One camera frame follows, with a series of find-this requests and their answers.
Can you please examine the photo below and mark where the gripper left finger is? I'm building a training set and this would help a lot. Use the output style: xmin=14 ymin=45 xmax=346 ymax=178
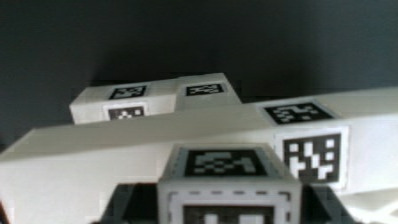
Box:
xmin=96 ymin=183 xmax=158 ymax=224

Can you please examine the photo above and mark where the white chair seat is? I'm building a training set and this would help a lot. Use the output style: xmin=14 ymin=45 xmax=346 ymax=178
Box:
xmin=174 ymin=73 xmax=242 ymax=110

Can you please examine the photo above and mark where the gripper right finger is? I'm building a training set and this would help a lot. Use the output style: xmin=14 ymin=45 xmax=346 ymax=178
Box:
xmin=300 ymin=185 xmax=359 ymax=224

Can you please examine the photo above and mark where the white tagged cube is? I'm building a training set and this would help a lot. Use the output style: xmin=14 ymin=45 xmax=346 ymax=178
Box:
xmin=158 ymin=143 xmax=302 ymax=224

